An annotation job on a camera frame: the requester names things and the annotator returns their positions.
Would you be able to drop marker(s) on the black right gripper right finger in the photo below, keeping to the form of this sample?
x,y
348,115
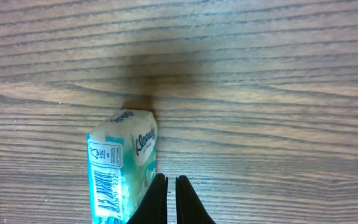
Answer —
x,y
189,208

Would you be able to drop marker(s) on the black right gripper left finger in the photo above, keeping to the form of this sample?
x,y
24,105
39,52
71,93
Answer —
x,y
153,207

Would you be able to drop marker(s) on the small teal white box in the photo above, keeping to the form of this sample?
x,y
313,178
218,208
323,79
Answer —
x,y
121,155

